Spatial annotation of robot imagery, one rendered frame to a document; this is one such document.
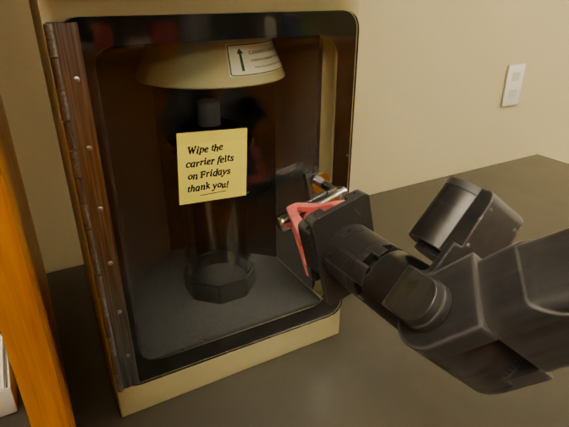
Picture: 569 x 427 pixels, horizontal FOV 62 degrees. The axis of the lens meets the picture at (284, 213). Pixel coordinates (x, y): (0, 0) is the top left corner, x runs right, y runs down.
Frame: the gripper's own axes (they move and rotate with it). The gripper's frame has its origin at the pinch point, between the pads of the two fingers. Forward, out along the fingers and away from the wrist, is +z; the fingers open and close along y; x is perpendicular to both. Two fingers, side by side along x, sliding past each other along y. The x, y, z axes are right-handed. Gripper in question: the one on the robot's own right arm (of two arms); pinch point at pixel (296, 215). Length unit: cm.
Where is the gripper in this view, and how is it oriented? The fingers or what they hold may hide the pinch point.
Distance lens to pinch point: 52.1
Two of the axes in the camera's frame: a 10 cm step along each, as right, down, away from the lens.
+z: -5.1, -3.7, 7.8
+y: -2.0, -8.3, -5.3
